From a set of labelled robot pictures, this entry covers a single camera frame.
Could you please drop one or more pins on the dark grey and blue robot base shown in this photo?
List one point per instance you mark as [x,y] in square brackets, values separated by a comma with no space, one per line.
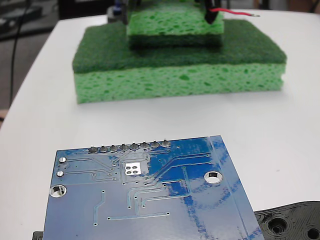
[114,15]

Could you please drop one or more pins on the blue printed circuit board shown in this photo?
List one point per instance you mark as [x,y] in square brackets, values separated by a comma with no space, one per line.
[175,207]

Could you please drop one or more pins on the small green scrub sponge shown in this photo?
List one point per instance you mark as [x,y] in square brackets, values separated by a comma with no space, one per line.
[172,25]

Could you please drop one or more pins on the large green scrub sponge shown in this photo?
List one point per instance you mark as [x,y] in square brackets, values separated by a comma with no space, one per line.
[175,80]

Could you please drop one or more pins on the black background equipment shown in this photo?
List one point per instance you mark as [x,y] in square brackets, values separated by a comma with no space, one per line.
[25,22]

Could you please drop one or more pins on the black plastic mount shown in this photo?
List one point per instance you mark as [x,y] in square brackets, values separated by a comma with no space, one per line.
[287,220]

